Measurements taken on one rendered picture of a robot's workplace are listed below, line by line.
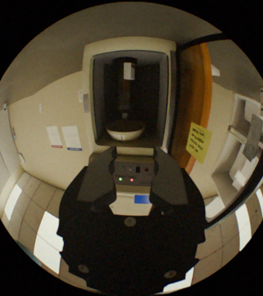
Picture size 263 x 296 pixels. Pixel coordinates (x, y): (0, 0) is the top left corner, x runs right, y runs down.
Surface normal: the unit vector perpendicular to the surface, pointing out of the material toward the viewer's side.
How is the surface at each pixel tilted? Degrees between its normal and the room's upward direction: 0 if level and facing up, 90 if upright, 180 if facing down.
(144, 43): 90
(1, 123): 90
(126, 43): 90
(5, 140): 90
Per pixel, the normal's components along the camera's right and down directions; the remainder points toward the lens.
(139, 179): -0.05, -0.22
